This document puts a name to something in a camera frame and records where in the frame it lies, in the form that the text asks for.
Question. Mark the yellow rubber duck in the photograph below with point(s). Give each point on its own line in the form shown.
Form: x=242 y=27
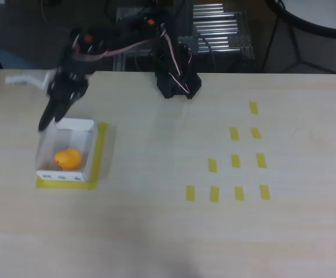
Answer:
x=68 y=158

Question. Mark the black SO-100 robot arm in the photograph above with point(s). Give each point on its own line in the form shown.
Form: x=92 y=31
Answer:
x=176 y=78

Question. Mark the white cardboard box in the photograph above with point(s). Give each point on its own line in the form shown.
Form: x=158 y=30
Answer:
x=66 y=144

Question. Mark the yellow L-shaped tape outline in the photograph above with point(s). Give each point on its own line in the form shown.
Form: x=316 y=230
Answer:
x=98 y=156

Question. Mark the yellow tape strip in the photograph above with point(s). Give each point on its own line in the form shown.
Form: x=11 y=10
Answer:
x=256 y=133
x=265 y=192
x=234 y=133
x=235 y=161
x=214 y=193
x=261 y=160
x=212 y=165
x=239 y=193
x=191 y=193
x=253 y=108

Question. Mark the metal roller rack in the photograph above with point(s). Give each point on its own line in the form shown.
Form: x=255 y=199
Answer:
x=222 y=29

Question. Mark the round white table top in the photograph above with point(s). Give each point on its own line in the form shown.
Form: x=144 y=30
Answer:
x=315 y=14

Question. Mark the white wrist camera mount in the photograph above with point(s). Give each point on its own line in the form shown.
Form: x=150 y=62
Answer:
x=26 y=79

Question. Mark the black table leg frame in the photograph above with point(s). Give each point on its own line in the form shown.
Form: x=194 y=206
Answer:
x=296 y=55

